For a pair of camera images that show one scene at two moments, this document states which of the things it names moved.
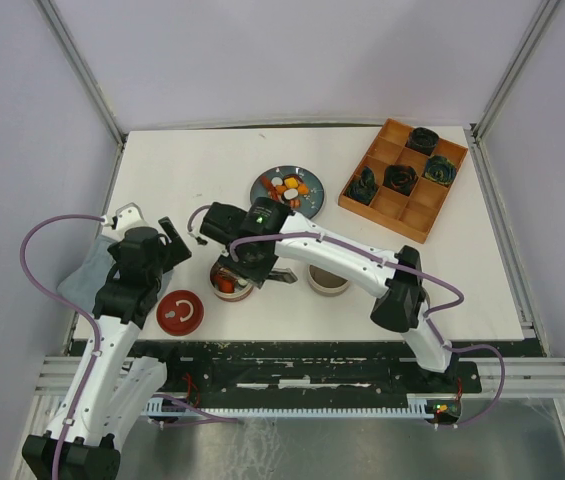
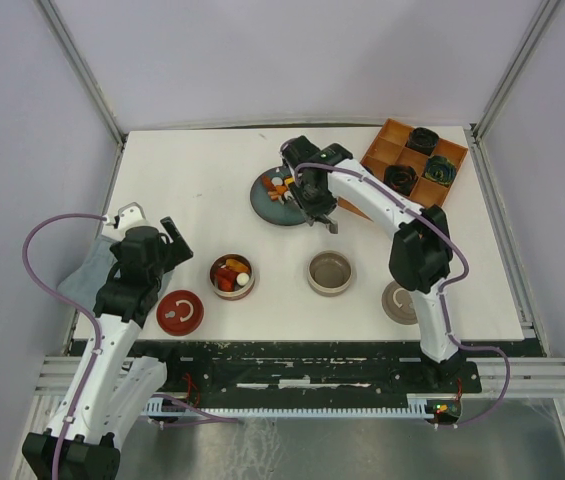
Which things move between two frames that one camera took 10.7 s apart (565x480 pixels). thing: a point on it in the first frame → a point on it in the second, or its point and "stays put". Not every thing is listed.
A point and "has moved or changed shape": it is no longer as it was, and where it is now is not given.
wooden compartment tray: [403, 178] stays put
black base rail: [313, 369] stays put
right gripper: [258, 275] → [325, 207]
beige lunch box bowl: [324, 282] stays put
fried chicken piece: [225, 285] has moved or changed shape
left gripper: [173, 252] stays put
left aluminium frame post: [83, 66] stays put
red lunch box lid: [180, 313] stays put
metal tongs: [283, 275] → [330, 224]
